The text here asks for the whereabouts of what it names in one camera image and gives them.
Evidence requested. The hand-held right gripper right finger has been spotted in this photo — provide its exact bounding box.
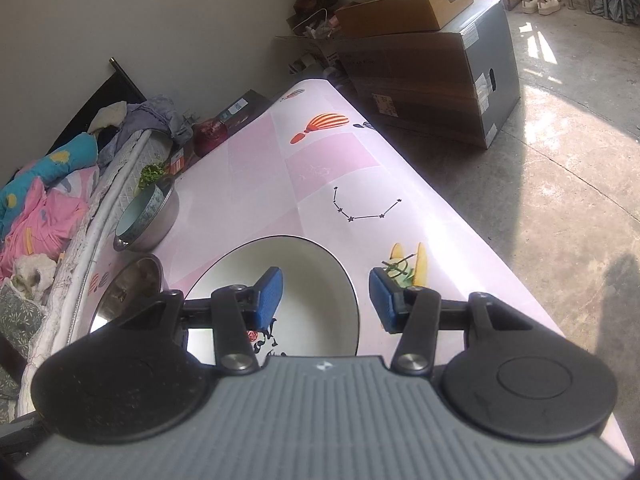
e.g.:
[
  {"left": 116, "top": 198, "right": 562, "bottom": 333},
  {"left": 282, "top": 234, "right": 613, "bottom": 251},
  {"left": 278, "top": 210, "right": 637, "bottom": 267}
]
[{"left": 369, "top": 266, "right": 533, "bottom": 375}]

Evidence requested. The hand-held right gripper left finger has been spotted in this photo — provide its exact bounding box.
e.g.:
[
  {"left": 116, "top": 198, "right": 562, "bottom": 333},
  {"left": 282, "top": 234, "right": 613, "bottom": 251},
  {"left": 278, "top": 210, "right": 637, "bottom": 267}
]
[{"left": 120, "top": 266, "right": 285, "bottom": 373}]

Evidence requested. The metal plate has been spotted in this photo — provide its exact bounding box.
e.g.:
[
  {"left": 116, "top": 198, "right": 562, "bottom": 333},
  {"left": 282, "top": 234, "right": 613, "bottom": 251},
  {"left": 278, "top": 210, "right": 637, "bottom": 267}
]
[{"left": 186, "top": 236, "right": 360, "bottom": 358}]

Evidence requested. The steel bowl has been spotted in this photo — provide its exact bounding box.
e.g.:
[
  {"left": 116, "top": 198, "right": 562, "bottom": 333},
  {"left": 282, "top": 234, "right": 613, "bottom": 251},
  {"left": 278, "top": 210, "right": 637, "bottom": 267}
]
[{"left": 112, "top": 180, "right": 180, "bottom": 253}]

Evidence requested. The shallow steel plate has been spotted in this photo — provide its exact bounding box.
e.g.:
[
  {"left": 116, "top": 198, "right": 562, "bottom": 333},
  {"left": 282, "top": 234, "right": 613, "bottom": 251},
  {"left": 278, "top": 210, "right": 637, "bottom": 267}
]
[{"left": 90, "top": 255, "right": 166, "bottom": 336}]

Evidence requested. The green ceramic bowl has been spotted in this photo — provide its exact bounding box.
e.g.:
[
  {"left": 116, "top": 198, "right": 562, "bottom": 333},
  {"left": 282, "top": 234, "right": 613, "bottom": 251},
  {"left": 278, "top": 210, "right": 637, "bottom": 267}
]
[{"left": 115, "top": 185, "right": 165, "bottom": 241}]

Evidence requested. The pink printed tablecloth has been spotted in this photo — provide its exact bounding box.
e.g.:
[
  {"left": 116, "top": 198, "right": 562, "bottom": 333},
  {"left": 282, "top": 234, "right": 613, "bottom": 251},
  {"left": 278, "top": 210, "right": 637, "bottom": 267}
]
[{"left": 90, "top": 77, "right": 623, "bottom": 461}]

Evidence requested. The napa cabbage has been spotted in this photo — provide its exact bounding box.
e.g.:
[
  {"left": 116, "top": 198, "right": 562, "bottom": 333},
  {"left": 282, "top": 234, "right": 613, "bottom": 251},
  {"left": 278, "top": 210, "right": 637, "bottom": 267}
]
[{"left": 139, "top": 164, "right": 169, "bottom": 191}]

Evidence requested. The red onion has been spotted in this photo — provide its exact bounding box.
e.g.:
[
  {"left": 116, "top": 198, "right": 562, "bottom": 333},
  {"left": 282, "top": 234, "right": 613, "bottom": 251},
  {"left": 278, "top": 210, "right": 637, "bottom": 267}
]
[{"left": 194, "top": 117, "right": 230, "bottom": 158}]

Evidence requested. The flat printed appliance box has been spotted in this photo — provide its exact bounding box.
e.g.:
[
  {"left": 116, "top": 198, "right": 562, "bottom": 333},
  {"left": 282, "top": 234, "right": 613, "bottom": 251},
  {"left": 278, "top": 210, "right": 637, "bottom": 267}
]
[{"left": 167, "top": 90, "right": 272, "bottom": 176}]

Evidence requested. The grey padded jacket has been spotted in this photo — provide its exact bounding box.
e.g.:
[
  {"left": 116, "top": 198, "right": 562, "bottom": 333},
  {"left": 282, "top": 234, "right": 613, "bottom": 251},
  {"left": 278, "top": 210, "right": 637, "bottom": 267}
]
[{"left": 97, "top": 95, "right": 194, "bottom": 168}]

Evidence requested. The large cardboard box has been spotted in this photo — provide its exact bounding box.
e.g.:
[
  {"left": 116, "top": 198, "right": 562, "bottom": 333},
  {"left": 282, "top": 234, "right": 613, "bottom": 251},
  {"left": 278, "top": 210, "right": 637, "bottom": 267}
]
[{"left": 332, "top": 0, "right": 521, "bottom": 150}]

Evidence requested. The white fleece blanket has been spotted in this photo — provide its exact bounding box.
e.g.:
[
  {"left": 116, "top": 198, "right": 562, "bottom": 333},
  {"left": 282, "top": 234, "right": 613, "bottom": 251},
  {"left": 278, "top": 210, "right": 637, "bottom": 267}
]
[{"left": 12, "top": 254, "right": 57, "bottom": 302}]

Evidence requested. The blue printed quilt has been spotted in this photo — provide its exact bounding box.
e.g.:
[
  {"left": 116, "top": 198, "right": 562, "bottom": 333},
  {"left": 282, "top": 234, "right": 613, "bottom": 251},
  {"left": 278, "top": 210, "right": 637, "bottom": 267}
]
[{"left": 0, "top": 132, "right": 98, "bottom": 236}]

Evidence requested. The pink printed blanket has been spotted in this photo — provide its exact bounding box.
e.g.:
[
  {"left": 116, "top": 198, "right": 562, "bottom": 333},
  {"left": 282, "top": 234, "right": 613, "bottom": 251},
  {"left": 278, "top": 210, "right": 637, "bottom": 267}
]
[{"left": 0, "top": 165, "right": 101, "bottom": 281}]

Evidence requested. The cream fleece cloth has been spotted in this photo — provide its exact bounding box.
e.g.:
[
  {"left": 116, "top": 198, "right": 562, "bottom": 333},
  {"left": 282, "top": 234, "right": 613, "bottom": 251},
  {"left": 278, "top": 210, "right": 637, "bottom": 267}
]
[{"left": 89, "top": 101, "right": 129, "bottom": 134}]

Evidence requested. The green leaf-print pillow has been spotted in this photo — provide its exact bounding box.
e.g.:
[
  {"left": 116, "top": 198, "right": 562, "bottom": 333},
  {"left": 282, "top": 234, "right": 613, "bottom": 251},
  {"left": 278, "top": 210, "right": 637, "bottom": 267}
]
[{"left": 0, "top": 285, "right": 47, "bottom": 401}]

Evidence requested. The cluttered cardboard box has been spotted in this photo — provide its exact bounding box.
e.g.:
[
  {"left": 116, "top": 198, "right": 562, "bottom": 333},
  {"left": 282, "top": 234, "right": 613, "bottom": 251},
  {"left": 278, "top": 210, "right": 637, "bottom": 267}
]
[{"left": 275, "top": 20, "right": 351, "bottom": 80}]

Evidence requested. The black headboard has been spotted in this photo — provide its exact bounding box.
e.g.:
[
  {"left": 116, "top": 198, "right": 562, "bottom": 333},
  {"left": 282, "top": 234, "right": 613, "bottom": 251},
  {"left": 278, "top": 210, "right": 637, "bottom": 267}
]
[{"left": 47, "top": 57, "right": 148, "bottom": 156}]

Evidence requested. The open shallow cardboard box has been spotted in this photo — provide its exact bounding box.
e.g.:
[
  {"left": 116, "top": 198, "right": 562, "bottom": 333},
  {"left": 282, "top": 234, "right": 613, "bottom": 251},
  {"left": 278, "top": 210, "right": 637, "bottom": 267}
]
[{"left": 335, "top": 0, "right": 475, "bottom": 37}]

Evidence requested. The brown printed bag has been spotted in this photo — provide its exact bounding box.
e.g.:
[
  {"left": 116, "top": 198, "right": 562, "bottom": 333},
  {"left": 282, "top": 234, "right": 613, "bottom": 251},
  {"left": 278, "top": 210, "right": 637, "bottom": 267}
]
[{"left": 294, "top": 0, "right": 335, "bottom": 23}]

